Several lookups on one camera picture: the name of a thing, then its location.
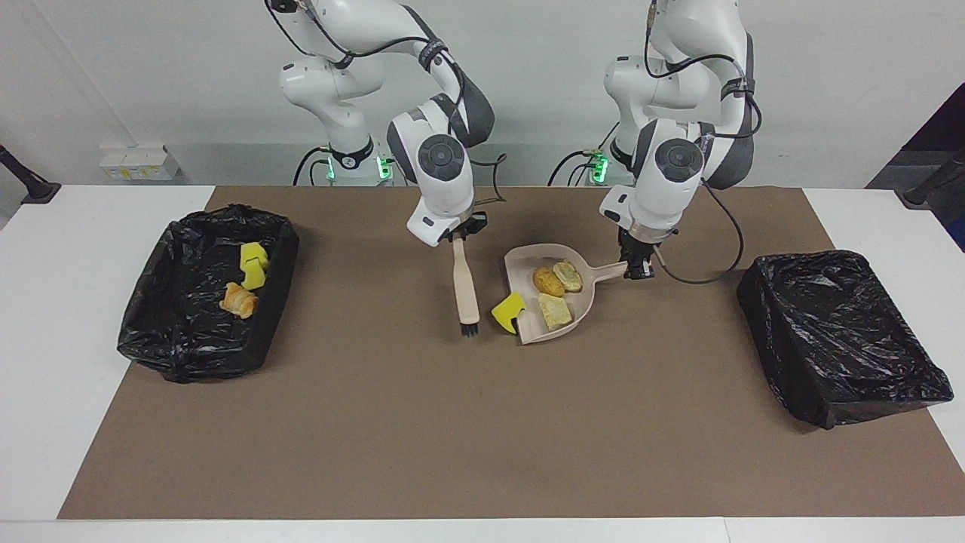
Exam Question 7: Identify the beige hand brush black bristles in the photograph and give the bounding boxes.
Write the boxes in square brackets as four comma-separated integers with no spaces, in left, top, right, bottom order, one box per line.
[451,235,481,338]

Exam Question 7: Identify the oval pale bread piece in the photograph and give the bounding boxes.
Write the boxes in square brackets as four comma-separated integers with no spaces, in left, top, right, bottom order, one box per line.
[553,259,584,293]

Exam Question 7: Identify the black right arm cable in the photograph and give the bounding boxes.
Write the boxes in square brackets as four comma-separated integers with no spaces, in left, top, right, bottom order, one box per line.
[264,0,507,204]

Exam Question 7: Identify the notched yellow sponge piece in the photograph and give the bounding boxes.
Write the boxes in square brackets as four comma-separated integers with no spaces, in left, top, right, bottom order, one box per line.
[491,292,527,335]

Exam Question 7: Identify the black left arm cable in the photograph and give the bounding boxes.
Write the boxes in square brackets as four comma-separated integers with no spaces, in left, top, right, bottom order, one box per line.
[645,0,762,286]

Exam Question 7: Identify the angular pale bread piece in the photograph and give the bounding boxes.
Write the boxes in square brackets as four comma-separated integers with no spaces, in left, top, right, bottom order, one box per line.
[538,293,574,332]

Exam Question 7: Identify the white power strip box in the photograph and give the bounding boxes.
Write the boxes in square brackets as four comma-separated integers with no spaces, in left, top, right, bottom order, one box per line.
[100,145,182,183]

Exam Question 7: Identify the brown paper table mat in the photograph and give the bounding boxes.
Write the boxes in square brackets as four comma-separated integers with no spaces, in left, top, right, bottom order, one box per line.
[59,186,965,520]

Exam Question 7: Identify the black bag lined trash bin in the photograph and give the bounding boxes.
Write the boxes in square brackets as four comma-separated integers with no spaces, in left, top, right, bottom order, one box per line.
[117,204,300,384]
[737,250,955,431]

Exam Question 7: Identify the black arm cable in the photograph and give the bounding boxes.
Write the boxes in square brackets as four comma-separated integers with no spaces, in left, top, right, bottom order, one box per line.
[264,0,507,204]
[645,0,762,286]

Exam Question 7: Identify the black base power cable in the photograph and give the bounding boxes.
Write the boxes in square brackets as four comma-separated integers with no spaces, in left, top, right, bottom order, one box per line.
[548,149,604,187]
[293,146,332,186]

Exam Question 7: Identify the orange striped croissant piece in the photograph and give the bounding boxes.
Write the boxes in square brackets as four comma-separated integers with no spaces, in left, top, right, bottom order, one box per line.
[219,282,259,320]

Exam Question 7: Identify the black stand pole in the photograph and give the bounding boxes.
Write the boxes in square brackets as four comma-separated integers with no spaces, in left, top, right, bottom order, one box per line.
[896,147,965,210]
[0,143,63,205]

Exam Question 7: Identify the beige plastic dustpan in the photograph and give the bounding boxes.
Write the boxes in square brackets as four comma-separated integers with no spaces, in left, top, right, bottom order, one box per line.
[504,243,634,345]

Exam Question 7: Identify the brown potato shaped bread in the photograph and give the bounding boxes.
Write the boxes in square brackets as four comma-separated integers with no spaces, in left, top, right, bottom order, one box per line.
[532,266,566,298]

